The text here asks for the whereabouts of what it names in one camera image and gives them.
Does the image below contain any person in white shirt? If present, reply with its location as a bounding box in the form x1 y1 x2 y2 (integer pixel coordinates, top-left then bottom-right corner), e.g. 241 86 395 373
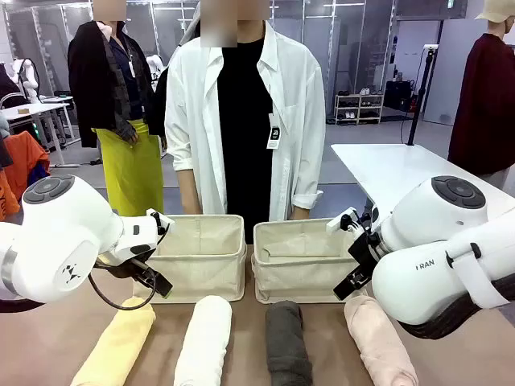
164 0 328 244

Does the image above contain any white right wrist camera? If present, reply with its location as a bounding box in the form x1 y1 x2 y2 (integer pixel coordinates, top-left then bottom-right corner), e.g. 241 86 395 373
326 206 360 235

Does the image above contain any beige bucket hat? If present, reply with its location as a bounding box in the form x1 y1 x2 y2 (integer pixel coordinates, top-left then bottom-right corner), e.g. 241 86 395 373
474 0 515 24

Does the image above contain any black tripod pole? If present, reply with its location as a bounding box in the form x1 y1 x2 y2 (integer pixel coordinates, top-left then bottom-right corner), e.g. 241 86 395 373
406 43 440 147

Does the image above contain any orange cloth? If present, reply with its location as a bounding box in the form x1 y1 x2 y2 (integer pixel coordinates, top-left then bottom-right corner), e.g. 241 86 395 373
0 130 52 221

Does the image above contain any beige fabric basket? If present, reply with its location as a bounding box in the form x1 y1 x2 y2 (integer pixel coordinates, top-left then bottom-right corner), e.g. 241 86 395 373
132 214 248 304
250 218 364 305

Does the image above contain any black equipment case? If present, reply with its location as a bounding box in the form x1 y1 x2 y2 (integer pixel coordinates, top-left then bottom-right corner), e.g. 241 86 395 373
384 79 416 112

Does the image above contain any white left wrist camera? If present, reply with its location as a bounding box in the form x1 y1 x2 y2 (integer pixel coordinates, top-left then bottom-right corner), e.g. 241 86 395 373
146 207 176 236

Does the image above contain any pink towel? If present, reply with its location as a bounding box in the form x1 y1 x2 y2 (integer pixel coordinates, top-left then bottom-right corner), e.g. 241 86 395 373
344 295 420 386

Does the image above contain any wooden shoe rack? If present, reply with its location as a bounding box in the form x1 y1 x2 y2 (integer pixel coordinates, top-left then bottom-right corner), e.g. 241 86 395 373
333 92 385 126

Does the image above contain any black white name badge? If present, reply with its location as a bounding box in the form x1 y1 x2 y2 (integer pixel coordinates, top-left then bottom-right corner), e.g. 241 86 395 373
266 113 282 150

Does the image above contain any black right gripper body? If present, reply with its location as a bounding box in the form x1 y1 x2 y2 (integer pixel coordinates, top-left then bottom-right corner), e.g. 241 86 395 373
347 230 381 278

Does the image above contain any white arm strap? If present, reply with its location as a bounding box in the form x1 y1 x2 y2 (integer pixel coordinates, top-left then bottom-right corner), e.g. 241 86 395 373
445 236 510 310

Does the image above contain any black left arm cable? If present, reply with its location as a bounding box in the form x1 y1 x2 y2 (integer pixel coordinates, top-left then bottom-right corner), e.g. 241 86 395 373
87 257 159 311

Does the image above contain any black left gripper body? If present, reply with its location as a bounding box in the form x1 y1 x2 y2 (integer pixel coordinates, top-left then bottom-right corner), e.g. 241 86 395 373
96 257 157 283

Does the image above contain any mannequin in maroon cape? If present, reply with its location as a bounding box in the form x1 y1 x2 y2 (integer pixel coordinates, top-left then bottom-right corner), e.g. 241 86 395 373
447 0 515 191

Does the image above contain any white rolled towel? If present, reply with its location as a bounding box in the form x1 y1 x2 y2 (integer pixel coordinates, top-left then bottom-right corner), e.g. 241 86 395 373
173 295 233 386

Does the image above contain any large white table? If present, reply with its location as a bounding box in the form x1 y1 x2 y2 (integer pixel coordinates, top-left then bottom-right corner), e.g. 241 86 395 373
330 143 515 231

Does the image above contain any person's right forearm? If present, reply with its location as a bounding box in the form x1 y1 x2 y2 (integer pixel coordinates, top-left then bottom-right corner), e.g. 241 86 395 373
176 167 203 216

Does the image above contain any mannequin black jacket yellow skirt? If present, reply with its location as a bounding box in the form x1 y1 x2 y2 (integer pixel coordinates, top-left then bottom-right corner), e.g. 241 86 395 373
67 0 168 219

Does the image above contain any white background desk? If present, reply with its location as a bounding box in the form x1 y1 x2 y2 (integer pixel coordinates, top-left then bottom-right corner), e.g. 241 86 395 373
0 101 81 168

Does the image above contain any black braided cable sleeve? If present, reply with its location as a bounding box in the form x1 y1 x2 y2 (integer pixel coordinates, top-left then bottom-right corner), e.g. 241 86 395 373
396 273 515 341

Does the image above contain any yellow towel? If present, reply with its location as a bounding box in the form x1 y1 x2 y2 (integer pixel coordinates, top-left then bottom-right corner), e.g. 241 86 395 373
70 296 157 386

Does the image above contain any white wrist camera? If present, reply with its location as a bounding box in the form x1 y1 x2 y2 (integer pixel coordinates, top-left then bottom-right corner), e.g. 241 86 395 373
146 207 176 236
326 206 360 235

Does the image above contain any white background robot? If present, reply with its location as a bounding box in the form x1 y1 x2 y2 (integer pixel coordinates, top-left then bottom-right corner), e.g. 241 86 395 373
146 55 164 88
10 58 42 104

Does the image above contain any grey towel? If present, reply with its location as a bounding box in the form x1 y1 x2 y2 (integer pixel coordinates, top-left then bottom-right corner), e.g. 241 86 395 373
264 301 315 386

